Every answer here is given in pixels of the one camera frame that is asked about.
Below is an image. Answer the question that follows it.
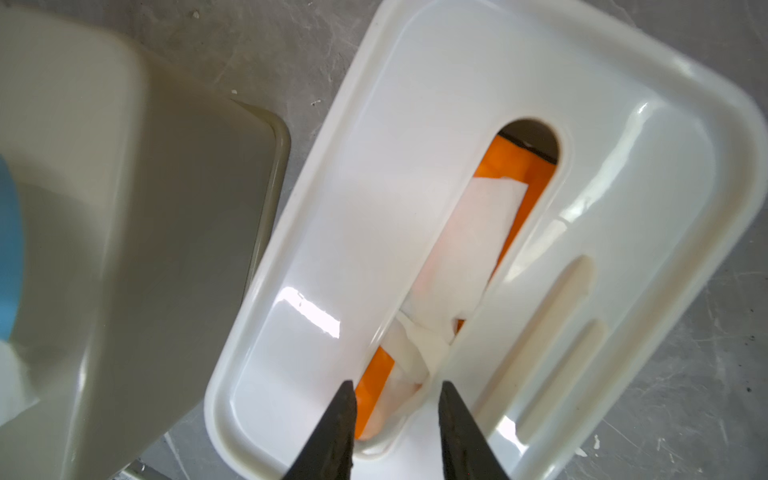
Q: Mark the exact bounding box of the blue tissue paper pack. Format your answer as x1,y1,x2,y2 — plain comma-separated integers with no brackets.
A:
1,158,37,426

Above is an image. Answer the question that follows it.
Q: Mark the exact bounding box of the orange tissue box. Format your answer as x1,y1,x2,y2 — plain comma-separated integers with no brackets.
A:
354,134,557,441

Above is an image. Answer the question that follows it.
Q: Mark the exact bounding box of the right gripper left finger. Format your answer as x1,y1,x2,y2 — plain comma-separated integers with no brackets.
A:
282,380,357,480

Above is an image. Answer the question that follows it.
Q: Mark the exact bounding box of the beige tissue box lid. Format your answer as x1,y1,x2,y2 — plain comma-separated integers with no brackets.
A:
1,1,291,479

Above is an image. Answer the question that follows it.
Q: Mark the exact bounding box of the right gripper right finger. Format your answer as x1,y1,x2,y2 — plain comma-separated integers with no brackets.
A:
438,381,509,480

